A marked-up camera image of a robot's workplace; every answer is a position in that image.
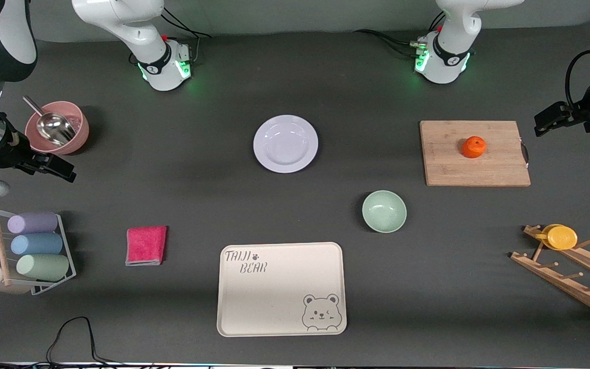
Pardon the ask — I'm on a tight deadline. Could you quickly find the blue cup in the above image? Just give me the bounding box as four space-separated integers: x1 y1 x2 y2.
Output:
10 233 64 256

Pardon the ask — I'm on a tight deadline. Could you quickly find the green cup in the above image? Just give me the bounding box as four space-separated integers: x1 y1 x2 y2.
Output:
16 254 70 282

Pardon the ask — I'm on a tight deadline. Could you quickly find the purple cup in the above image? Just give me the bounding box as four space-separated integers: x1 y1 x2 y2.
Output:
7 212 59 235

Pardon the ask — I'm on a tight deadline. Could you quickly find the orange fruit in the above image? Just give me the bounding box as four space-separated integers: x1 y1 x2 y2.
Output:
461 136 487 159

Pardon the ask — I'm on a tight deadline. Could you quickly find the white round plate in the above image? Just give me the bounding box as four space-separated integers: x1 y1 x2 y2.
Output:
253 114 319 174

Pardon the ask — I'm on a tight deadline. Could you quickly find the black left arm base cable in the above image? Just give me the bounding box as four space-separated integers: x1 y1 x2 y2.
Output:
354 9 447 58

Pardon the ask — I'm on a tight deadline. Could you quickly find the thin black table cable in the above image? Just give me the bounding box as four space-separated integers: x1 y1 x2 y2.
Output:
0 316 137 369

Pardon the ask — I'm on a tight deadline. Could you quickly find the wooden cutting board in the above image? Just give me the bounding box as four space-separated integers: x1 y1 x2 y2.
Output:
419 120 532 187

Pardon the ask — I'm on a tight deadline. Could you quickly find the metal scoop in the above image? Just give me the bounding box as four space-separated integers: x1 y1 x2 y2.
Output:
22 95 77 147

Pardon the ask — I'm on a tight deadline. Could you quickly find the yellow cup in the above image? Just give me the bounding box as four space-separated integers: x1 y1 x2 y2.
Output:
541 224 578 251

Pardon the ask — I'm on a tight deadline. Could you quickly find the cream bear print tray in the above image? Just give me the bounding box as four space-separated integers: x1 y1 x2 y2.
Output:
217 242 348 337

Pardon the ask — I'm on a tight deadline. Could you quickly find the wooden peg drying rack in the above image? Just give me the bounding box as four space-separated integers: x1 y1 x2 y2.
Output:
511 224 590 323

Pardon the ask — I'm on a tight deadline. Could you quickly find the black right arm base cable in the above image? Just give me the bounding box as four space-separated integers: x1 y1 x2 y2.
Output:
161 6 213 65

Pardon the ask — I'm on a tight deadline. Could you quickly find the pink bowl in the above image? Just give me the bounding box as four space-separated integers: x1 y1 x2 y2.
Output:
25 100 90 155

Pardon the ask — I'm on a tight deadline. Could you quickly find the black arm base cable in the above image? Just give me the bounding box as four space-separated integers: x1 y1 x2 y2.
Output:
354 9 447 58
161 6 213 65

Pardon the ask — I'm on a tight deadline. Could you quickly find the pink folded cloth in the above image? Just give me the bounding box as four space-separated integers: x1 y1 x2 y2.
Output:
125 226 168 267

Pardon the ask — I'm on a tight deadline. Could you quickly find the light green bowl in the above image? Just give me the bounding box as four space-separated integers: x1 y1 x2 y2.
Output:
362 190 408 234

